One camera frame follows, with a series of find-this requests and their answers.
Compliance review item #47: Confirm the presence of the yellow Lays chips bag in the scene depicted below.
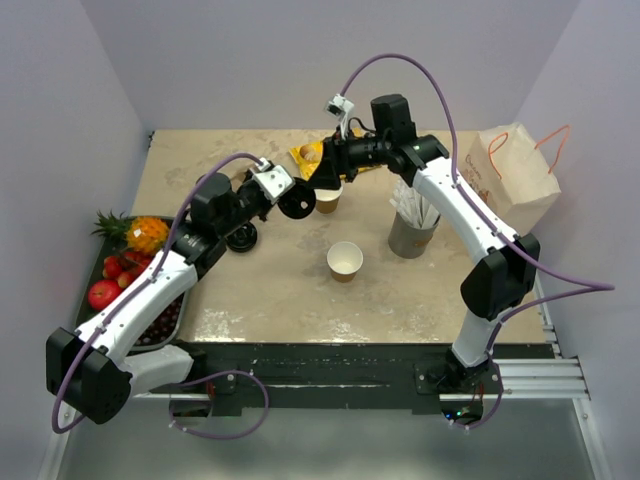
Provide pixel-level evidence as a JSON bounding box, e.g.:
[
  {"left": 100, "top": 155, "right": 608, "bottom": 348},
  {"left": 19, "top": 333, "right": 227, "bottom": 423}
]
[{"left": 289, "top": 127, "right": 381, "bottom": 183}]

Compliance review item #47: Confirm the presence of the grey straw holder cup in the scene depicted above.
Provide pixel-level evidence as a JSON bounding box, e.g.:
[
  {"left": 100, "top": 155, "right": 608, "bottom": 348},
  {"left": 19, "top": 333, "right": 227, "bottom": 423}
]
[{"left": 388, "top": 213, "right": 440, "bottom": 259}]

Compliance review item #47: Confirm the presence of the brown paper cup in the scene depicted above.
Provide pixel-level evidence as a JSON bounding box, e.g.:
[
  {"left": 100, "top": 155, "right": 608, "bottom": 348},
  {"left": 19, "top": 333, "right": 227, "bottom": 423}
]
[
  {"left": 315, "top": 187, "right": 343, "bottom": 214},
  {"left": 326, "top": 241, "right": 364, "bottom": 283}
]

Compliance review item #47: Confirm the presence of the black coffee cup lid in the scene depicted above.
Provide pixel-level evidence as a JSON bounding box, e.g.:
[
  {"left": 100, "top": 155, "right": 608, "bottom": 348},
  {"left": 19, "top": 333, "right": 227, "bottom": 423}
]
[{"left": 277, "top": 185, "right": 316, "bottom": 220}]

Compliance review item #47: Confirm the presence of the brown paper takeout bag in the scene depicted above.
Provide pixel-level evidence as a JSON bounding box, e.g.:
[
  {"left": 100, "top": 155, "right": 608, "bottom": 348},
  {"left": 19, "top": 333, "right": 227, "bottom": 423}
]
[{"left": 457, "top": 122, "right": 571, "bottom": 235}]

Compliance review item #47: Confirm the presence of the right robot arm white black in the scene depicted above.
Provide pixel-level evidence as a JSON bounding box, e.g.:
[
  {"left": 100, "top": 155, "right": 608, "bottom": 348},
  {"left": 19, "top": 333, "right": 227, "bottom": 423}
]
[{"left": 308, "top": 94, "right": 540, "bottom": 393}]

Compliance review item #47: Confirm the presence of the cardboard cup carrier tray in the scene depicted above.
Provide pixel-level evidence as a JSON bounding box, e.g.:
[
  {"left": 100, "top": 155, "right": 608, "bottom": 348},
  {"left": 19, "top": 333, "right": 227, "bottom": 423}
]
[{"left": 200, "top": 168, "right": 252, "bottom": 190}]

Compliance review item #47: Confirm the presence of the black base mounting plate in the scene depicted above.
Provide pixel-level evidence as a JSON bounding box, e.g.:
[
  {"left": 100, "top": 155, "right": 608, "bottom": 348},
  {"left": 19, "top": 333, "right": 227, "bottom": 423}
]
[{"left": 155, "top": 342, "right": 552, "bottom": 416}]

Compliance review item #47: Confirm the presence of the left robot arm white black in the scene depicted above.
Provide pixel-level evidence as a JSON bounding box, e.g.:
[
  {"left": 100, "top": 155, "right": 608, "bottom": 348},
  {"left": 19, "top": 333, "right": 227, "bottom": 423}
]
[{"left": 45, "top": 167, "right": 293, "bottom": 433}]

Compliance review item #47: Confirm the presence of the grey fruit tray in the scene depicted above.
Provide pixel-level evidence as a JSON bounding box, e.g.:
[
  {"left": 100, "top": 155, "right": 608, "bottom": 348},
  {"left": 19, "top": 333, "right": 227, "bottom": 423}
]
[{"left": 75, "top": 213, "right": 185, "bottom": 352}]

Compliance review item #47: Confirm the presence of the toy pineapple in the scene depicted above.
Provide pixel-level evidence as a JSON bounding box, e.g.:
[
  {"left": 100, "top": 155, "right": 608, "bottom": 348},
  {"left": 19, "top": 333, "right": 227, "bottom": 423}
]
[{"left": 93, "top": 211, "right": 170, "bottom": 256}]

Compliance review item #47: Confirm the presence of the small red fruits cluster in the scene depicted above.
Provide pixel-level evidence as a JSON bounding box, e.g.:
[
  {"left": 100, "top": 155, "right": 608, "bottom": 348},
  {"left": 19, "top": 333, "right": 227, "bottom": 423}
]
[{"left": 102, "top": 251, "right": 152, "bottom": 289}]

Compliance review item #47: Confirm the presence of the dark grapes bunch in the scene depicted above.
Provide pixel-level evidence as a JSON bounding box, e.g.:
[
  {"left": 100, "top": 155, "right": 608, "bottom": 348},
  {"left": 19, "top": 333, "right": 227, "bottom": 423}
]
[{"left": 135, "top": 295, "right": 184, "bottom": 347}]

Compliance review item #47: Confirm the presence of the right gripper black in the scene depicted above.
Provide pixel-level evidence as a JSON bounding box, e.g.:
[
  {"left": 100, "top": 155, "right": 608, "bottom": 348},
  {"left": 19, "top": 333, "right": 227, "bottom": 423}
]
[{"left": 306, "top": 125, "right": 391, "bottom": 191}]

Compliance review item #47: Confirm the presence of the large red apple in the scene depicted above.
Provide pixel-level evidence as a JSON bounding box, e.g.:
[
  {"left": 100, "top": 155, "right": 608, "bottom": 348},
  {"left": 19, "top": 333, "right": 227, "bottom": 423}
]
[{"left": 87, "top": 279, "right": 122, "bottom": 311}]

